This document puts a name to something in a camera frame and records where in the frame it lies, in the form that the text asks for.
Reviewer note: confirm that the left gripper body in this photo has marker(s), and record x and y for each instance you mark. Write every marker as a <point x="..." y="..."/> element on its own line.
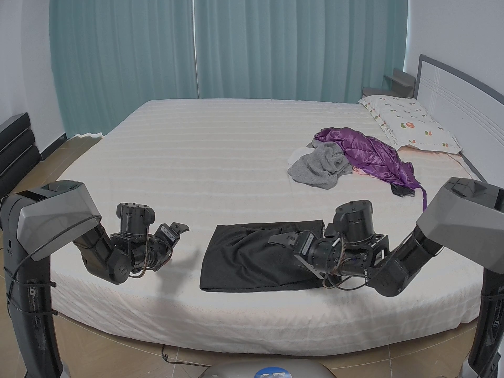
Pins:
<point x="167" y="234"/>

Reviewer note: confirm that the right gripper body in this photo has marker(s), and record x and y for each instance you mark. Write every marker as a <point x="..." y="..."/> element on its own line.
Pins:
<point x="319" y="256"/>

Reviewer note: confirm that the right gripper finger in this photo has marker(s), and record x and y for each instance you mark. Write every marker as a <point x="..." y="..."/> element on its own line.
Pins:
<point x="287" y="240"/>

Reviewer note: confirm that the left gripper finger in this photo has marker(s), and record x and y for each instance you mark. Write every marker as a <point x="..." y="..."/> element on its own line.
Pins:
<point x="179" y="228"/>

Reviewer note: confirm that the black T-shirt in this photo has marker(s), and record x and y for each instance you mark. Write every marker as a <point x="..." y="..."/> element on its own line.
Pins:
<point x="244" y="262"/>

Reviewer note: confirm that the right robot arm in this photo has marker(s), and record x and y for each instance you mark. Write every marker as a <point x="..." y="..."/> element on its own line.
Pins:
<point x="460" y="219"/>

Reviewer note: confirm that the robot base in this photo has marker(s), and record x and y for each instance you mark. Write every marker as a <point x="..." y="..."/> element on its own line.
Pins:
<point x="236" y="371"/>

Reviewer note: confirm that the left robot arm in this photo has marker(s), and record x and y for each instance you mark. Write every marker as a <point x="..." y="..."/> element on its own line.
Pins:
<point x="59" y="219"/>

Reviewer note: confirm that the bed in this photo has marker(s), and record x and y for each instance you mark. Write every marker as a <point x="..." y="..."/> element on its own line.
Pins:
<point x="204" y="152"/>

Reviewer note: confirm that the grey garment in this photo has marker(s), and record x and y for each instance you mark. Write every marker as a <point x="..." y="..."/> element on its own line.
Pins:
<point x="319" y="167"/>

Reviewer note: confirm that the white garment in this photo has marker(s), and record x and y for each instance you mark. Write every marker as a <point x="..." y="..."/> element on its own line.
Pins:
<point x="298" y="156"/>

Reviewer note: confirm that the pink garment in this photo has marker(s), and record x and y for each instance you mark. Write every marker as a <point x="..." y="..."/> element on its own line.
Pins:
<point x="360" y="170"/>

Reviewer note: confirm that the black lace garment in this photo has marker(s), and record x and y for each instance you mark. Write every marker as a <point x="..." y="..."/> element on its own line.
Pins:
<point x="402" y="190"/>

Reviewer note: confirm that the purple satin garment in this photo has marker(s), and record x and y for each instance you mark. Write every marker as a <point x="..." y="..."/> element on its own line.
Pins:
<point x="370" y="152"/>

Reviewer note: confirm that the white printed pillow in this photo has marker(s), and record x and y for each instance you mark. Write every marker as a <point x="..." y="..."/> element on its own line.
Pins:
<point x="413" y="124"/>

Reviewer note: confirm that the black chest of drawers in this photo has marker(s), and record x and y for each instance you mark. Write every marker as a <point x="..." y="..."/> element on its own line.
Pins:
<point x="15" y="148"/>

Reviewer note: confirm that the blue-green curtain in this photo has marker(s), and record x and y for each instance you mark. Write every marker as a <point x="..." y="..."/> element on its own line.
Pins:
<point x="299" y="37"/>
<point x="126" y="53"/>

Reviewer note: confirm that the grey bedside table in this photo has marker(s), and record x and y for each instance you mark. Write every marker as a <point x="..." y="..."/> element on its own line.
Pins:
<point x="399" y="81"/>

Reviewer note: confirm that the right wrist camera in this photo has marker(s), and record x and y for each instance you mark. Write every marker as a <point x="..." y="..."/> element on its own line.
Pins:
<point x="329" y="230"/>

